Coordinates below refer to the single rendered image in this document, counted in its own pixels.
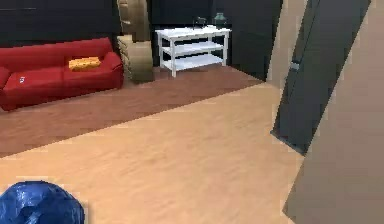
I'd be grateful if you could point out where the dark grey room door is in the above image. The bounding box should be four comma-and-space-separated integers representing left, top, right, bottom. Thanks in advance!
270, 0, 372, 156

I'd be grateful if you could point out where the dark small pot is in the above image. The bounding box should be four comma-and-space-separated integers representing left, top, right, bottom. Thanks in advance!
194, 16, 208, 29

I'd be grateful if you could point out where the yellow cushion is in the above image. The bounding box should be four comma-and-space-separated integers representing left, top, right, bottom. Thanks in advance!
68, 56, 102, 72

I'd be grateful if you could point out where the teal glass vase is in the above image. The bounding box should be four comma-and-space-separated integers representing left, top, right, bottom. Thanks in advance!
213, 12, 228, 30

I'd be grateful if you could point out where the blue shiny round object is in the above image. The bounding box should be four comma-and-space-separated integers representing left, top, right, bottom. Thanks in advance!
0, 180, 86, 224

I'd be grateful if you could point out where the red sofa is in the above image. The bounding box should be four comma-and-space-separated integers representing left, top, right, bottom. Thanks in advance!
0, 36, 125, 112

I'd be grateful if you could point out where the white shelf table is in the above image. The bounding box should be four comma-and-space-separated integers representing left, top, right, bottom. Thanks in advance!
155, 25, 232, 78

